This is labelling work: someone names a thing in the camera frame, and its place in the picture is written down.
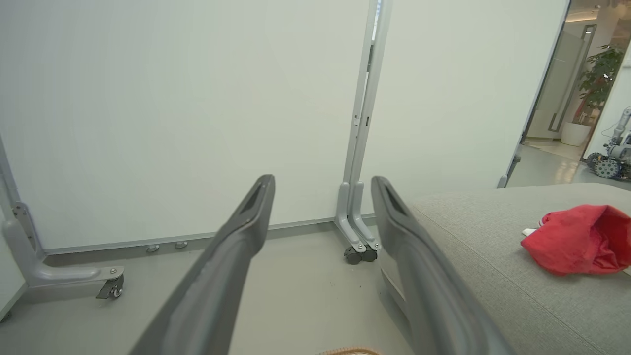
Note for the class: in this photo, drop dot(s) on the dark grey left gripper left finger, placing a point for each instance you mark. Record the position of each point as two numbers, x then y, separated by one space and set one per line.
212 286

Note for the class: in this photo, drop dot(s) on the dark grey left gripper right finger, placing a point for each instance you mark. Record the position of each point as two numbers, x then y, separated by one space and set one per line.
429 296

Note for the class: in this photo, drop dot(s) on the red garment with white stripes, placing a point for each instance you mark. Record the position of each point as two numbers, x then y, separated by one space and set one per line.
577 241

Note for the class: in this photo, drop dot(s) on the grey fabric sofa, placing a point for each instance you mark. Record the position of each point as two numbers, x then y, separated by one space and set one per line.
493 276

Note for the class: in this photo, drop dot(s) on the black caster wheel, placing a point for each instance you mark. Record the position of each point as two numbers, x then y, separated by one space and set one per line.
112 290
353 255
369 254

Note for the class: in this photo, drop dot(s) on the grey curved partition foot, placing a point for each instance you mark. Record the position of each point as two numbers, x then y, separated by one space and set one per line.
508 172
343 212
367 231

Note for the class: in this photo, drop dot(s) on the cream laundry basket brown rim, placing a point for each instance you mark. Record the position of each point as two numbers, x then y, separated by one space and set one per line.
350 352

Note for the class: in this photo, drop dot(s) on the long grey partition foot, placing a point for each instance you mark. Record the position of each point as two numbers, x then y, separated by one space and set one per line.
59 273

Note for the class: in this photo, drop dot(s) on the white plant pot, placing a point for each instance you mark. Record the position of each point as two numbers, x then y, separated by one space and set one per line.
576 134

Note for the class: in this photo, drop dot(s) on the grey wheeled robot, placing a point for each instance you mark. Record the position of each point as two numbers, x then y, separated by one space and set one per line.
611 158

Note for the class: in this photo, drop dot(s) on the frosted glass door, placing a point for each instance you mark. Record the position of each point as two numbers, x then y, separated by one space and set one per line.
562 79

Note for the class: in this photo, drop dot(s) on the green potted plant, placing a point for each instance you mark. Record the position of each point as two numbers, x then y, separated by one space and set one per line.
601 74

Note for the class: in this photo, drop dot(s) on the grey metal corner bracket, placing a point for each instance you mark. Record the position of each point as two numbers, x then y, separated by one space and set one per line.
24 227

